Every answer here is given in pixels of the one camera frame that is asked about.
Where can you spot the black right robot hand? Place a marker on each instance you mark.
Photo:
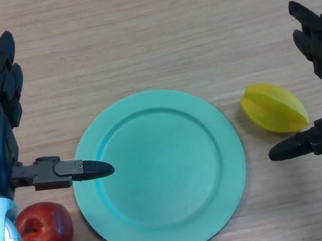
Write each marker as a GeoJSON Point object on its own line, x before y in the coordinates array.
{"type": "Point", "coordinates": [321, 36]}

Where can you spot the yellow starfruit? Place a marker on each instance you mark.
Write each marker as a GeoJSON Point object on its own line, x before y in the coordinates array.
{"type": "Point", "coordinates": [274, 108]}

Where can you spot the green round plate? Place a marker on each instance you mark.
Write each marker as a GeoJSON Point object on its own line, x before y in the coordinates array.
{"type": "Point", "coordinates": [158, 177]}

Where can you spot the red apple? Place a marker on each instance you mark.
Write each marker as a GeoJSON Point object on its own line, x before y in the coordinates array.
{"type": "Point", "coordinates": [49, 230]}

